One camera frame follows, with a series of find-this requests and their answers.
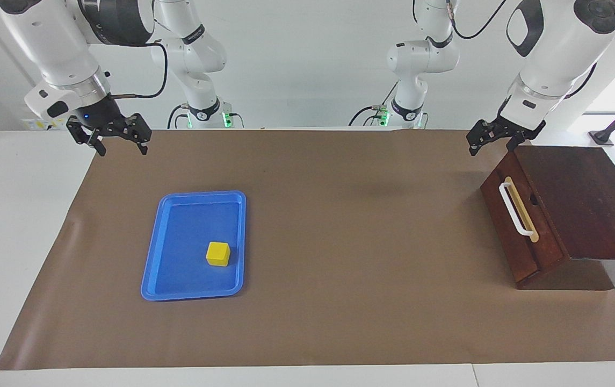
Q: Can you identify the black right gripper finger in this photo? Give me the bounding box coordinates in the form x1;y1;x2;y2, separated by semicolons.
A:
125;113;152;156
67;116;107;157

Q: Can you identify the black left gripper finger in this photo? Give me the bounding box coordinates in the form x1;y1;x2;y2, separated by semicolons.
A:
506;121;547;152
467;119;500;157

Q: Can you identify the white drawer handle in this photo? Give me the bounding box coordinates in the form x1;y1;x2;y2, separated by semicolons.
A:
499;176;540;243

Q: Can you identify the wooden drawer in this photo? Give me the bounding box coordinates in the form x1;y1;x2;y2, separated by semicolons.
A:
480;149;571;285

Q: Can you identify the yellow block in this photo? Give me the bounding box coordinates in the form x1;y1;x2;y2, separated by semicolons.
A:
206;241;231;267

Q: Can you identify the dark wooden drawer cabinet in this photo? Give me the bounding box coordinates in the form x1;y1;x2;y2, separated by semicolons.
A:
480;145;615;291

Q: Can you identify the blue plastic tray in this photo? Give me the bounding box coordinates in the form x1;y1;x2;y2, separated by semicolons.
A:
141;190;247;302

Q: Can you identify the brown paper table mat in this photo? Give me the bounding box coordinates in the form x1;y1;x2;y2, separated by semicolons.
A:
0;129;615;370

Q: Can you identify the white wall socket box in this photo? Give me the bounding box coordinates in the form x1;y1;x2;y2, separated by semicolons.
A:
21;117;69;131

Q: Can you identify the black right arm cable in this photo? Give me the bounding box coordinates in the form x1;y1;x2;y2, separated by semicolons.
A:
108;42;169;100

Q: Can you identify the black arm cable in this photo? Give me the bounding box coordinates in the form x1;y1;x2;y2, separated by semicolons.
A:
108;42;169;100
446;0;599;100

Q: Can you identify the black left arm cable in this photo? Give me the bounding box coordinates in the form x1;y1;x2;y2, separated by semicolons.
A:
446;0;599;100

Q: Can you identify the grey base cable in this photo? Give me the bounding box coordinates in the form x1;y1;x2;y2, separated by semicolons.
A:
377;81;400;111

